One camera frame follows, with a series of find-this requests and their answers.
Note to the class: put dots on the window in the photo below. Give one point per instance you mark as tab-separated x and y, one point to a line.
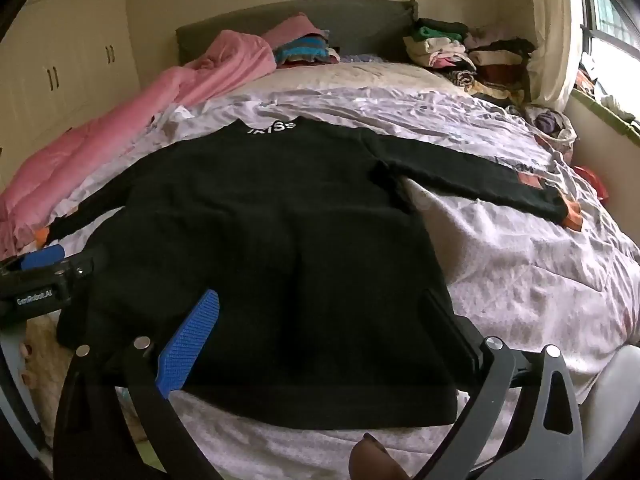
612	25

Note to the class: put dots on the cream curtain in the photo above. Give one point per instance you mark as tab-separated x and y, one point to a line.
552	35

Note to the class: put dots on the green windowsill mat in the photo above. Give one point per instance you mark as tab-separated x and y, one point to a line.
600	115

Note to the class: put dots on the grey-green bed headboard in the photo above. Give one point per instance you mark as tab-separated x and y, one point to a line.
360	25

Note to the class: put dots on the person's bare foot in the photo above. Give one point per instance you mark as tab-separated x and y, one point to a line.
37	370

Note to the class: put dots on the pile of folded clothes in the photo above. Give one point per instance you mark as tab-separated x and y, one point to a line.
465	55

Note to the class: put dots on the lilac printed duvet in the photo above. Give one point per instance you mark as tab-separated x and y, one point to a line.
525	270

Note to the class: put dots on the black sweater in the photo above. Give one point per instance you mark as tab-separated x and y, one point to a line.
275	260

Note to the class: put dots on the blue floral cloth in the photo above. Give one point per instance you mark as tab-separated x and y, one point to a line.
362	58

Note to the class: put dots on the person's right hand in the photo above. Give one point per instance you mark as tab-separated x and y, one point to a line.
372	460

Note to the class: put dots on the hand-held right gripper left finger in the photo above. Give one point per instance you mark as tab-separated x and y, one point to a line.
190	340

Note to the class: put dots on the cream wardrobe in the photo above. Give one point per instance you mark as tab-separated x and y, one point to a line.
60	55

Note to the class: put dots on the person's white trouser leg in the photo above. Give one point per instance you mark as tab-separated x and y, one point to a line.
607	410

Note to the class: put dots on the striped folded blanket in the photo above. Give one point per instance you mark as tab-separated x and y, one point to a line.
305	52

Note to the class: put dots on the red plastic item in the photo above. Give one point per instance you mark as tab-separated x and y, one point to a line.
595	182

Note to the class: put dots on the pink blanket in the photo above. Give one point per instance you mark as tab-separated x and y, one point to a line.
125	140

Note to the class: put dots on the beige bed sheet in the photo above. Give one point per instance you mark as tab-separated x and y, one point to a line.
350	77

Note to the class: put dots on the pink cloth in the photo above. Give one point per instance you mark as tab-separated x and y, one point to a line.
295	30

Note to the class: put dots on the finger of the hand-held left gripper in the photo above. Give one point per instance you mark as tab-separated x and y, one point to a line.
90	260
42	256

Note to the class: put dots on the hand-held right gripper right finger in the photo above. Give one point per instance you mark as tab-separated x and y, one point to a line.
452	345

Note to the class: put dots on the white bag of clothes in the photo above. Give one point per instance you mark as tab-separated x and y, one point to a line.
550	127

